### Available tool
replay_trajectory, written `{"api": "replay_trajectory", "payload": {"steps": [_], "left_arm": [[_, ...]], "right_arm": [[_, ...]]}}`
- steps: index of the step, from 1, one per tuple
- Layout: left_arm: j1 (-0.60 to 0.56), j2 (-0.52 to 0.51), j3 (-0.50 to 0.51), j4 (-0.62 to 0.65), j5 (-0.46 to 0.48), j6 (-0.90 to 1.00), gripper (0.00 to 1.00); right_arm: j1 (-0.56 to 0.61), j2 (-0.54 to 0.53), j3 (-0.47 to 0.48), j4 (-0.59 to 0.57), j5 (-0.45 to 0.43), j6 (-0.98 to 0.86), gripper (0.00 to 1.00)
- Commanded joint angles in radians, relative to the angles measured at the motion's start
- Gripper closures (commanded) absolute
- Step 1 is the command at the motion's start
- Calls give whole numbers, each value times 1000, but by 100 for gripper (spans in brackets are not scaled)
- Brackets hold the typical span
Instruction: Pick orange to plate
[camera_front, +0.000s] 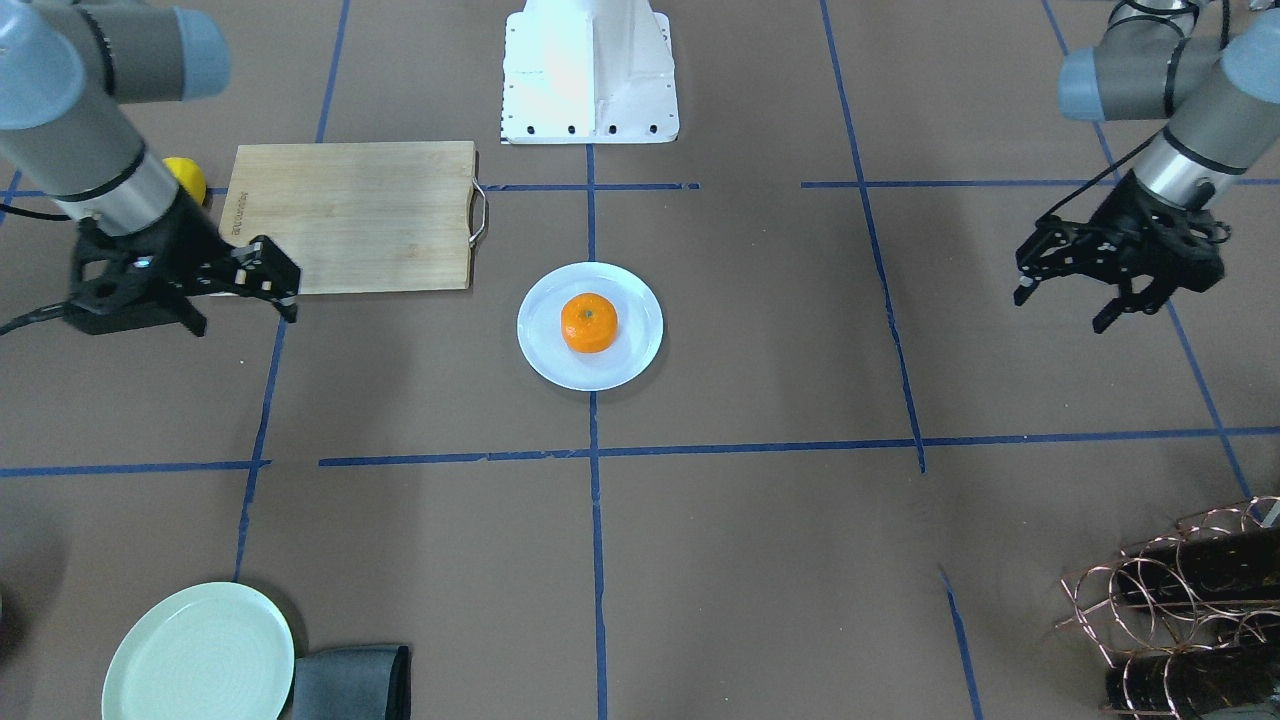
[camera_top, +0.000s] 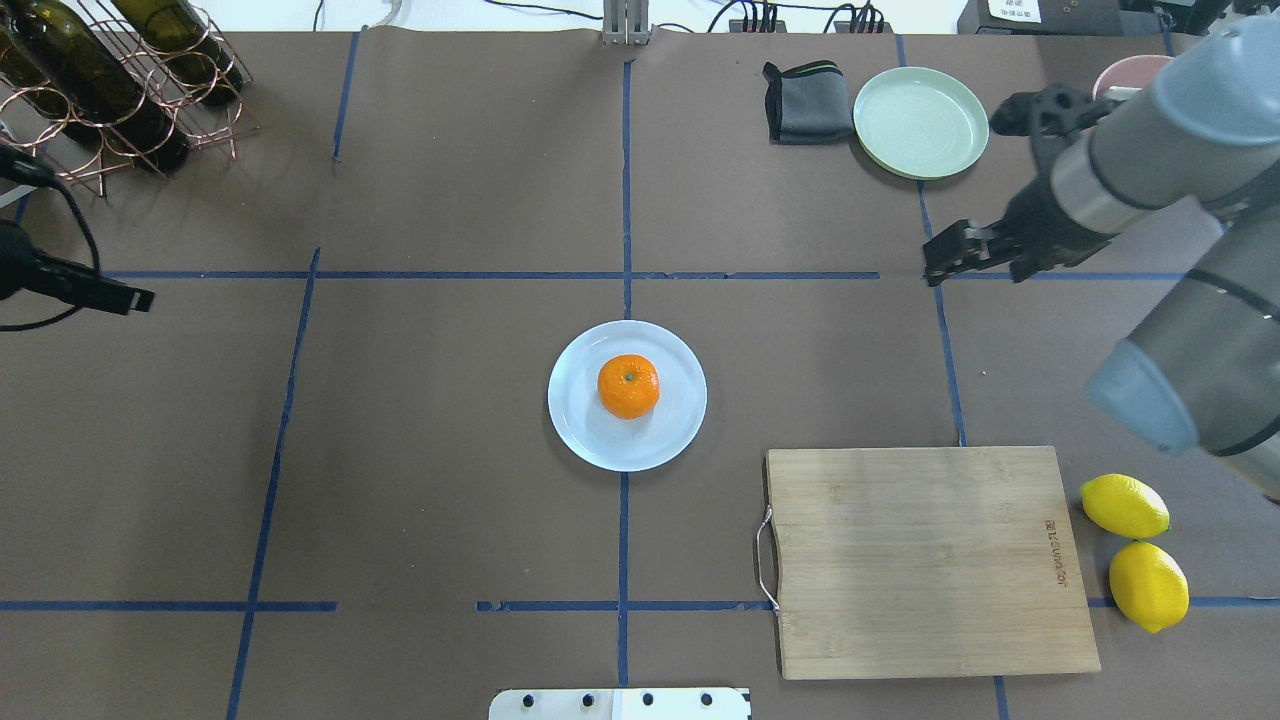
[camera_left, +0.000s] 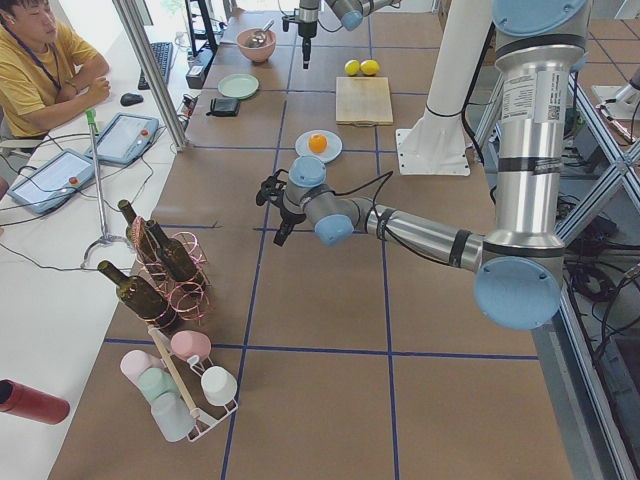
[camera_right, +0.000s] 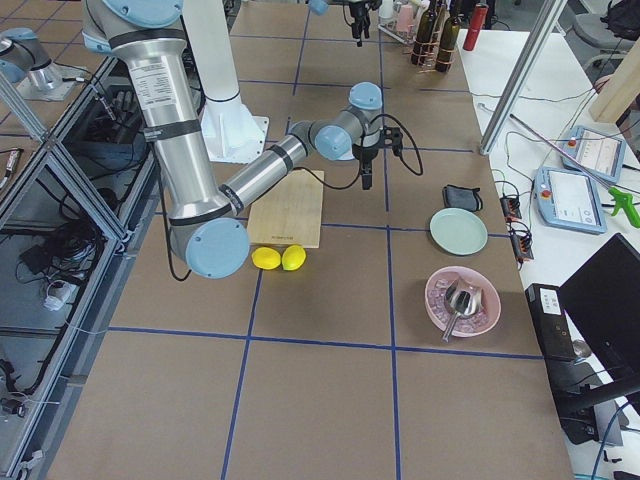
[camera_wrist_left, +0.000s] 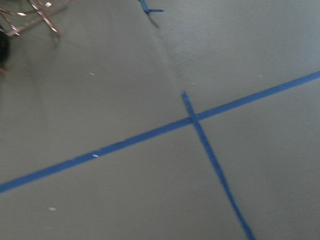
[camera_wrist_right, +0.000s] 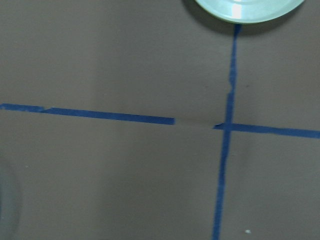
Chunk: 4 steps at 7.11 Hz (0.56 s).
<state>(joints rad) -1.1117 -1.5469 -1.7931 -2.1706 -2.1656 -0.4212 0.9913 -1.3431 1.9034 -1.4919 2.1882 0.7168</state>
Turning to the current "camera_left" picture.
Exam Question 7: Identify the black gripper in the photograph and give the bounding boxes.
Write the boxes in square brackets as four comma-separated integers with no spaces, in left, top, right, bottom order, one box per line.
[273,206,303,245]
[298,20,317,69]

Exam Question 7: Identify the orange fruit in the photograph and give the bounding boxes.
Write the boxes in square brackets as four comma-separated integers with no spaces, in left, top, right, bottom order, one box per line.
[307,133,328,153]

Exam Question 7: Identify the light blue plate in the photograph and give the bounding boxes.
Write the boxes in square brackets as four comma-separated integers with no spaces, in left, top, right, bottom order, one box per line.
[295,130,343,163]

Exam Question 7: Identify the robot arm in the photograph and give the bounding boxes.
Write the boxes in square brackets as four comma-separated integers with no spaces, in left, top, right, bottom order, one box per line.
[293,0,400,70]
[256,1,591,330]

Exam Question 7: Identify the light green plate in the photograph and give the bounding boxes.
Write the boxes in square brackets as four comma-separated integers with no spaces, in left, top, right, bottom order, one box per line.
[217,73,260,100]

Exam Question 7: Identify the pink bowl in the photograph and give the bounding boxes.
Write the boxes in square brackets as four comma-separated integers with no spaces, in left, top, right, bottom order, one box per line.
[236,28,276,63]

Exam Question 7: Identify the metal scoop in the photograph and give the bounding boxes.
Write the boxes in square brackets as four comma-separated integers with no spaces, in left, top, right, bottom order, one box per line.
[244,20,274,48]

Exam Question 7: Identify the yellow lemon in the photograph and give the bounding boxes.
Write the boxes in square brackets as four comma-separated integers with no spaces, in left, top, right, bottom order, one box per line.
[360,59,380,76]
[344,59,360,77]

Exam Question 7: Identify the bamboo cutting board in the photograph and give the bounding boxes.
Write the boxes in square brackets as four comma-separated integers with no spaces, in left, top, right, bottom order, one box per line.
[335,77,394,126]

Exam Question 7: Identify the grey folded cloth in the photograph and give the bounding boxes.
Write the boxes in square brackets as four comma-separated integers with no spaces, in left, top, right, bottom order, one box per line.
[206,97,240,117]

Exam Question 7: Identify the black computer box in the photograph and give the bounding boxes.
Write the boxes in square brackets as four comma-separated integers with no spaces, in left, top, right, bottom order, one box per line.
[185,45,215,90]

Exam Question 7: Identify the dark wine bottle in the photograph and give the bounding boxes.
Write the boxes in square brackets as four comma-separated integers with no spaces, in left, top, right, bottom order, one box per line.
[118,199,157,264]
[146,219,206,291]
[97,260,181,332]

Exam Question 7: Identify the black keyboard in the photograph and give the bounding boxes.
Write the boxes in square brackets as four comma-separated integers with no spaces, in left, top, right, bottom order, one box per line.
[137,42,173,91]

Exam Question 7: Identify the white cup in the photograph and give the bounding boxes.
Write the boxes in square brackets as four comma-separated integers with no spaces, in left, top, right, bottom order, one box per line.
[201,366,238,407]

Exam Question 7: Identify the far teach pendant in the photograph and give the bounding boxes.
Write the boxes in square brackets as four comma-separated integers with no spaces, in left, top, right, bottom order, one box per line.
[95,113,159,166]

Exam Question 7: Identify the teach pendant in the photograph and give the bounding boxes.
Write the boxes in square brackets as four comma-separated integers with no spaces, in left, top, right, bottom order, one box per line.
[95,113,159,166]
[8,149,94,214]

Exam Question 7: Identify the black computer mouse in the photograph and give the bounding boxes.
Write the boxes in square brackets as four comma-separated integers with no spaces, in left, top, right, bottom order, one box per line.
[120,93,144,107]

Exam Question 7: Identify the mint green cup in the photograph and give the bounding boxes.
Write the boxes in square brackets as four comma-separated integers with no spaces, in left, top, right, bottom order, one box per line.
[136,367,179,404]

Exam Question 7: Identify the light pink cup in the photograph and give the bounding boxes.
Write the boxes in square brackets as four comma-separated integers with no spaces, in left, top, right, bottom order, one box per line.
[120,350,165,386]

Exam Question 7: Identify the white cup rack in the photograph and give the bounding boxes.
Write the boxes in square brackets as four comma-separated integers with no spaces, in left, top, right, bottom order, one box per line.
[148,328,239,443]

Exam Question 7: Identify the translucent grey cup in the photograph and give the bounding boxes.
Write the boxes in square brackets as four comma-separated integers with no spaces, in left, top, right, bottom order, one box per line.
[151,392,196,442]

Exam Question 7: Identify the near teach pendant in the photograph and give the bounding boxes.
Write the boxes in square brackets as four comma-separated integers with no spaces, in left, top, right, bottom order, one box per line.
[8,149,94,214]

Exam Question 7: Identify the person in yellow shirt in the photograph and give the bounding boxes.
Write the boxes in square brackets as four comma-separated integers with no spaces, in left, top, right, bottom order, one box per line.
[1,1,111,139]

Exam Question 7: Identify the red bottle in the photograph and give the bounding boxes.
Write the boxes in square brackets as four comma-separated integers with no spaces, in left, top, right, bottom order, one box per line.
[1,379,70,425]

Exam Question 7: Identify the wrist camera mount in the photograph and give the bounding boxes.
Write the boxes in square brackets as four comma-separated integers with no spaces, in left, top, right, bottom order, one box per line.
[282,14,299,32]
[255,169,288,206]

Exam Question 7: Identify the copper wire bottle rack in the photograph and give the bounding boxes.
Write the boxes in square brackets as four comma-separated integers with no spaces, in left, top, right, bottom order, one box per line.
[127,216,211,327]

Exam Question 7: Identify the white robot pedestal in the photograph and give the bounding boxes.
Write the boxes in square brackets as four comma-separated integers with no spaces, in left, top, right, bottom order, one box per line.
[396,0,492,176]

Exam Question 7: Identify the aluminium frame post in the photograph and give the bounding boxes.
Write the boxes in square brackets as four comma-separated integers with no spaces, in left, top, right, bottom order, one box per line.
[112,0,187,152]

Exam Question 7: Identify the green handled reacher stick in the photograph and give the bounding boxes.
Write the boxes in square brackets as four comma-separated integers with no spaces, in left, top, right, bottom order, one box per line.
[80,108,132,269]

